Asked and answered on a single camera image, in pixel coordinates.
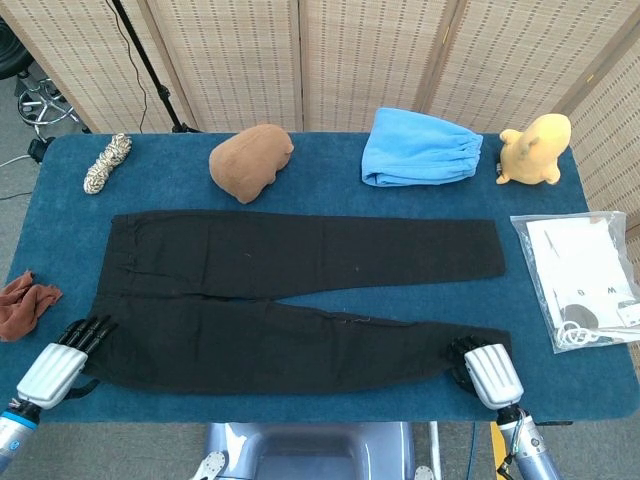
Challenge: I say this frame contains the thin black hanging cable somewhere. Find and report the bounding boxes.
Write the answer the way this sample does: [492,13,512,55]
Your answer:
[102,0,149,132]

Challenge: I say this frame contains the black trousers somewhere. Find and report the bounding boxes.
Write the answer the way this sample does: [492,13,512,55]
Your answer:
[82,208,514,399]

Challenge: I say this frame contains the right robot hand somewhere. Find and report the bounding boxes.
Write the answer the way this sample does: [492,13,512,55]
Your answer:
[446,335,525,410]

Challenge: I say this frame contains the black tripod stand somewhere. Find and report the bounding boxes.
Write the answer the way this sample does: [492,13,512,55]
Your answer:
[110,0,204,134]

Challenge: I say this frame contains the beige braided rope bundle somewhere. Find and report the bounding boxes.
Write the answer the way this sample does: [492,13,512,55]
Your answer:
[82,132,134,195]

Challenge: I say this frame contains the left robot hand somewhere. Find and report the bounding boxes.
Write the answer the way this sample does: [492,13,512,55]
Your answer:
[16,314,120,410]

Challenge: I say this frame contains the white table leg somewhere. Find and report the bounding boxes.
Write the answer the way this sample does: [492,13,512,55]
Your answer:
[428,422,444,480]

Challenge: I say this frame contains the dark blue table mat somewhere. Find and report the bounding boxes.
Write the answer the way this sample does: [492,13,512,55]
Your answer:
[0,132,632,425]

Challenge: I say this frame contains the brown plush toy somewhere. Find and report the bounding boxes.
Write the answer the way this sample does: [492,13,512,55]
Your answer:
[208,123,295,205]

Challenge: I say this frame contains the rust brown crumpled cloth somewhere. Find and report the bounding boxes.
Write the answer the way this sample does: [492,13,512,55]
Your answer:
[0,269,64,344]

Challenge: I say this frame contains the black power adapter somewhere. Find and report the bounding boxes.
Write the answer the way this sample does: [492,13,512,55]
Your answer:
[27,138,51,164]

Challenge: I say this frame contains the light blue folded garment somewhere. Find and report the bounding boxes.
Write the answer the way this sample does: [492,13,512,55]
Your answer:
[359,107,485,189]

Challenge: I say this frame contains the clear bag with white garment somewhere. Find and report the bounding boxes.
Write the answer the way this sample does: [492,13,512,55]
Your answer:
[508,210,640,355]

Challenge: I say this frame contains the black stool with chrome base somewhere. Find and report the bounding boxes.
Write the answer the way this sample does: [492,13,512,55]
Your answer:
[0,17,81,139]

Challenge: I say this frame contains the yellow plush toy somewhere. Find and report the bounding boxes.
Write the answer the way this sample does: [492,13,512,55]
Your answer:
[494,113,573,187]

